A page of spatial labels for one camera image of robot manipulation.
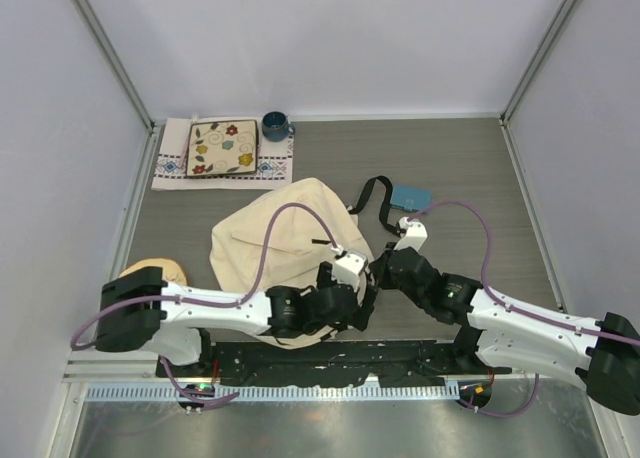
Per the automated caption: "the cream canvas backpack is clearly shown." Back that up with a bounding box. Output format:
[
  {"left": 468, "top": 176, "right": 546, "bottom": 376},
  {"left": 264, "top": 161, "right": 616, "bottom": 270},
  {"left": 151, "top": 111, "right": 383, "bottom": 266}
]
[{"left": 208, "top": 175, "right": 394, "bottom": 350}]

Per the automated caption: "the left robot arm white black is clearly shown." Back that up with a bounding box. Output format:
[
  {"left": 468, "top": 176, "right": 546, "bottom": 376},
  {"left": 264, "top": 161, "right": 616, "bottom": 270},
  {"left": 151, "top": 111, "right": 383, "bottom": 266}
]
[{"left": 95, "top": 252, "right": 370, "bottom": 377}]

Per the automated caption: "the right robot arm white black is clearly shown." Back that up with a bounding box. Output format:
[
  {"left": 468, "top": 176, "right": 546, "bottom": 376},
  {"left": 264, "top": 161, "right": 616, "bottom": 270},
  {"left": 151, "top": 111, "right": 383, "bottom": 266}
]
[{"left": 371, "top": 248, "right": 639, "bottom": 416}]

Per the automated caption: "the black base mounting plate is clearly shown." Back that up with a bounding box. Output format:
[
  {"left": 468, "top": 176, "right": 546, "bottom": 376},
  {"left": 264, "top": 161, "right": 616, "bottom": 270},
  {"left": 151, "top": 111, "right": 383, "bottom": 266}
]
[{"left": 171, "top": 340, "right": 489, "bottom": 388}]

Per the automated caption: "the white patterned placemat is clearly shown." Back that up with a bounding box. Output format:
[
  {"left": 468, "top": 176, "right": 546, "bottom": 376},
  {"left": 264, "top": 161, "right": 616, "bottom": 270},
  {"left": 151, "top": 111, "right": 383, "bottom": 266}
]
[{"left": 152, "top": 117, "right": 294, "bottom": 191}]

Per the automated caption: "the round wooden bird coaster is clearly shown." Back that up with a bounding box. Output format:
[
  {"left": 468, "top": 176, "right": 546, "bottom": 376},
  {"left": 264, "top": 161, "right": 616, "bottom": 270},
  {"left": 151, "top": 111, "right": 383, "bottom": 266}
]
[{"left": 119, "top": 257, "right": 189, "bottom": 285}]

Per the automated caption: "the dark blue ceramic mug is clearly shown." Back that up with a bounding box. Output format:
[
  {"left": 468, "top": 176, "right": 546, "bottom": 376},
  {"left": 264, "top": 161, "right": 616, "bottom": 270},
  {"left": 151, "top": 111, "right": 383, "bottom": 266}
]
[{"left": 261, "top": 111, "right": 295, "bottom": 142}]

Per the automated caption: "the floral square ceramic plate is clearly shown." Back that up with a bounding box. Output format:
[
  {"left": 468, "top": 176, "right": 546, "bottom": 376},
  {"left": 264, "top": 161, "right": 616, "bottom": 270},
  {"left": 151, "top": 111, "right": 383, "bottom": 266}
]
[{"left": 185, "top": 120, "right": 259, "bottom": 178}]

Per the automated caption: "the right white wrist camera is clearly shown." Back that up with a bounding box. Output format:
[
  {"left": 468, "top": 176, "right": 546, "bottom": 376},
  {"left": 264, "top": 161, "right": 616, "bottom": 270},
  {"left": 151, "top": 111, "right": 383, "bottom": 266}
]
[{"left": 393, "top": 217, "right": 428, "bottom": 252}]

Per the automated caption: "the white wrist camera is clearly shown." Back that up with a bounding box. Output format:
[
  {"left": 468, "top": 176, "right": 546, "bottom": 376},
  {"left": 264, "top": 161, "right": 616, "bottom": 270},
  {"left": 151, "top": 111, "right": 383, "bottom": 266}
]
[
  {"left": 331, "top": 245, "right": 368, "bottom": 292},
  {"left": 393, "top": 217, "right": 428, "bottom": 252}
]

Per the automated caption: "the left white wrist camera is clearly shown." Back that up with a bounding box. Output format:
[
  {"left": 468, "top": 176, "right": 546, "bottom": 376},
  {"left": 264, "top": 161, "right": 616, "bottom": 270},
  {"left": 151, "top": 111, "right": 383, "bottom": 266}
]
[{"left": 331, "top": 245, "right": 368, "bottom": 292}]

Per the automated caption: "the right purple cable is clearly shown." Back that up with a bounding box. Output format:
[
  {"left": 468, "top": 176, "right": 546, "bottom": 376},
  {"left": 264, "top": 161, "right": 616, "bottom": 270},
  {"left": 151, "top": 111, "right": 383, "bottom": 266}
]
[{"left": 407, "top": 200, "right": 640, "bottom": 419}]

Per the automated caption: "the slotted grey cable duct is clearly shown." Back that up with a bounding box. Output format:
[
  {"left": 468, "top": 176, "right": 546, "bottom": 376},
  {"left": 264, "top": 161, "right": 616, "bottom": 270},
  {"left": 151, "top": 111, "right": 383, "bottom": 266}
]
[{"left": 84, "top": 381, "right": 460, "bottom": 403}]

